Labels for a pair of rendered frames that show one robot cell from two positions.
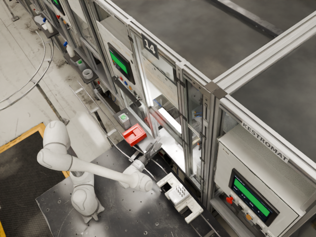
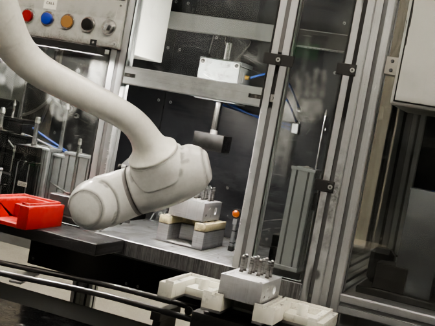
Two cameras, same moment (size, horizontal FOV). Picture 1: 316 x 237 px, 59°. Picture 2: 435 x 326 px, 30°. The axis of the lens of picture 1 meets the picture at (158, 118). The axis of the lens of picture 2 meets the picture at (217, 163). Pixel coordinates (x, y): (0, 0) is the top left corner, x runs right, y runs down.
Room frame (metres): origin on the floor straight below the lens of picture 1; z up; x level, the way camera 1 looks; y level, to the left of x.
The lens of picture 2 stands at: (-0.49, 1.21, 1.24)
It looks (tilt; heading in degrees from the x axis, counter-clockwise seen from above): 3 degrees down; 318
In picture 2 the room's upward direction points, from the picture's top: 10 degrees clockwise
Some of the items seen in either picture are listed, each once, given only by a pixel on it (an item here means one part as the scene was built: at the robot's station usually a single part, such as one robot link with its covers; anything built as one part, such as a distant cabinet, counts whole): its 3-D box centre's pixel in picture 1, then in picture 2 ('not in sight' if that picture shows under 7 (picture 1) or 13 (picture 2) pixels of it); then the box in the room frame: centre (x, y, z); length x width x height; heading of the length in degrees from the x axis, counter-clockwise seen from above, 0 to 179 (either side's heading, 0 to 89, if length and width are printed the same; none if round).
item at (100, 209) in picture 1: (90, 209); not in sight; (0.81, 0.67, 0.71); 0.22 x 0.18 x 0.06; 27
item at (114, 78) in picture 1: (125, 89); (41, 38); (1.38, 0.18, 1.37); 0.36 x 0.04 x 0.04; 27
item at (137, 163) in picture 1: (138, 165); not in sight; (0.93, 0.21, 1.04); 0.09 x 0.06 x 0.09; 42
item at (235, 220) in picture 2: not in sight; (234, 230); (1.03, -0.27, 0.96); 0.03 x 0.03 x 0.12; 27
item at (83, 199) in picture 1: (83, 199); not in sight; (0.84, 0.68, 0.85); 0.18 x 0.16 x 0.22; 1
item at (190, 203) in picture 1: (179, 198); (245, 315); (0.71, -0.04, 0.84); 0.36 x 0.14 x 0.10; 27
